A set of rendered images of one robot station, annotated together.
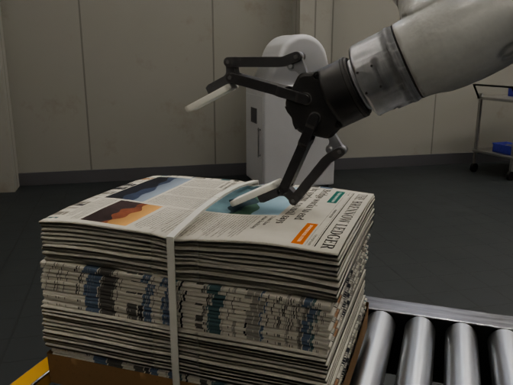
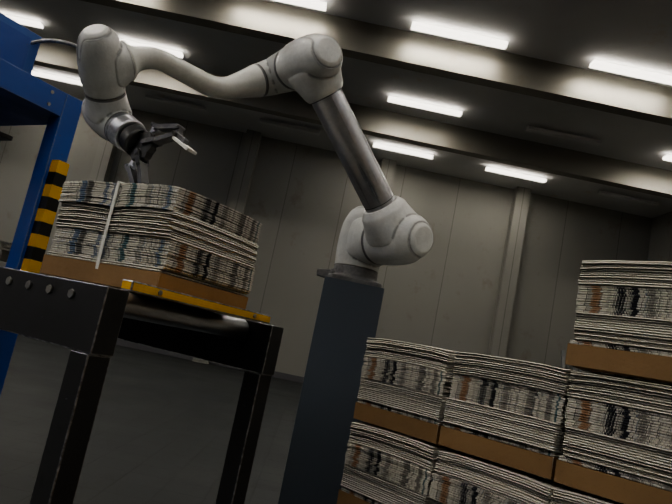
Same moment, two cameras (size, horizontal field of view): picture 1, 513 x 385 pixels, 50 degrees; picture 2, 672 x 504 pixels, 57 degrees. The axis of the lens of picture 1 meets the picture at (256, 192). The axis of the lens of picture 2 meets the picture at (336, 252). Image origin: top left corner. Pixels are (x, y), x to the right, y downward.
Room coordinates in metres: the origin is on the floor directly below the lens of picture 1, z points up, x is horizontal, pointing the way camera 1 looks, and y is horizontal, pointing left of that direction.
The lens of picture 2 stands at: (2.02, 0.76, 0.77)
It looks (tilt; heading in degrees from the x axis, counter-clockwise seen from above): 9 degrees up; 192
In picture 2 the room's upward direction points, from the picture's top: 12 degrees clockwise
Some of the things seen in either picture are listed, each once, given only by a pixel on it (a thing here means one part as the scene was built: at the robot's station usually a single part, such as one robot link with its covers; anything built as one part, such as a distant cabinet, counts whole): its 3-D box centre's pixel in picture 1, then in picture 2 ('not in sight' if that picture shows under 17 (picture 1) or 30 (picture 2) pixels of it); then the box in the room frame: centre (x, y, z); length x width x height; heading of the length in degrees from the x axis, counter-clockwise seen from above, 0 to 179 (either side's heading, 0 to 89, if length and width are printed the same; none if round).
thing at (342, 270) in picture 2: not in sight; (348, 276); (-0.05, 0.37, 1.03); 0.22 x 0.18 x 0.06; 103
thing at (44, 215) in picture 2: not in sight; (45, 216); (-0.06, -0.86, 1.05); 0.05 x 0.05 x 0.45; 71
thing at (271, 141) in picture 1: (288, 112); not in sight; (5.02, -0.30, 0.68); 0.69 x 0.63 x 1.36; 103
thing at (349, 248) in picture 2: not in sight; (363, 238); (-0.04, 0.39, 1.17); 0.18 x 0.16 x 0.22; 46
